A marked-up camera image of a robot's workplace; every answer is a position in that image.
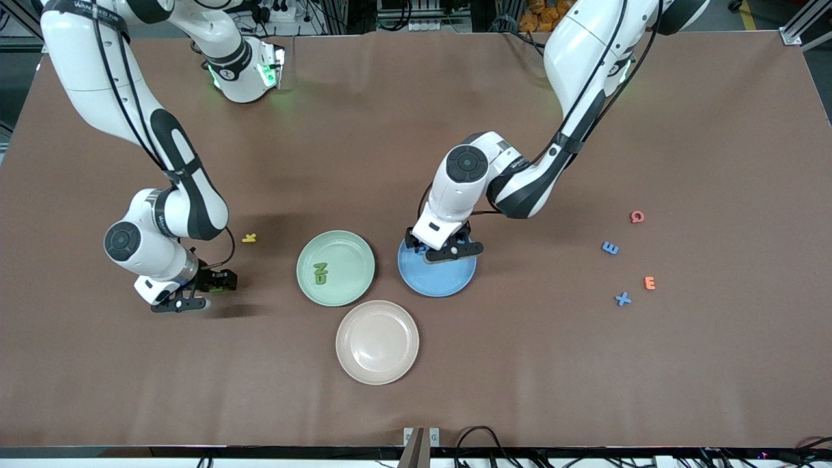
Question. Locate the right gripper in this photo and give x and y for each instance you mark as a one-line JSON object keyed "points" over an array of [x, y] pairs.
{"points": [[209, 279]]}

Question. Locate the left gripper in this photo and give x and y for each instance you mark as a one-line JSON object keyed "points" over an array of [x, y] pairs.
{"points": [[412, 239]]}

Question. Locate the blue foam letter m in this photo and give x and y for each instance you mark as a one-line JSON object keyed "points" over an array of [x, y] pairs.
{"points": [[610, 248]]}

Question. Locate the blue foam letter X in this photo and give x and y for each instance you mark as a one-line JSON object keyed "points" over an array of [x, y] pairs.
{"points": [[623, 299]]}

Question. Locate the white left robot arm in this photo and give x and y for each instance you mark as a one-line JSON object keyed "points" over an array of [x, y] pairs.
{"points": [[585, 58]]}

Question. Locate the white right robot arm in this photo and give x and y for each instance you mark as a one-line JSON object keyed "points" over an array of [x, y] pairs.
{"points": [[84, 65]]}

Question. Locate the blue plate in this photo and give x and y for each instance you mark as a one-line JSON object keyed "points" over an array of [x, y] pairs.
{"points": [[435, 279]]}

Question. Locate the green plate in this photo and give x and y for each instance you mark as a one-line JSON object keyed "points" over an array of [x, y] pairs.
{"points": [[344, 292]]}

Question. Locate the brown table cover sheet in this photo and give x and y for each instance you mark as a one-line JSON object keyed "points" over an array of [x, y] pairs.
{"points": [[416, 130]]}

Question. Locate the beige plate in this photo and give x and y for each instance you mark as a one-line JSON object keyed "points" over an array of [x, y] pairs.
{"points": [[377, 342]]}

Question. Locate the pink foam letter Q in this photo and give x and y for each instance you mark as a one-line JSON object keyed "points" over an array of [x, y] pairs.
{"points": [[632, 217]]}

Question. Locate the white plain power strip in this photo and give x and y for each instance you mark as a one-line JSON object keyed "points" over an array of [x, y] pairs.
{"points": [[429, 26]]}

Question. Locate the pile of orange bags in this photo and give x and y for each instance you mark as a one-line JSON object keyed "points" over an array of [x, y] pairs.
{"points": [[539, 16]]}

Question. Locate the white power strip with plugs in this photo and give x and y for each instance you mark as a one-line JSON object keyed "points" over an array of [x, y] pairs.
{"points": [[279, 13]]}

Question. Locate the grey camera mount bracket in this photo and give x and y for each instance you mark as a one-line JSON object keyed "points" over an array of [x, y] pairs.
{"points": [[416, 448]]}

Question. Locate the aluminium frame profile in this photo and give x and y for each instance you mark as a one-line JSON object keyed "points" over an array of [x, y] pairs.
{"points": [[23, 14], [812, 29]]}

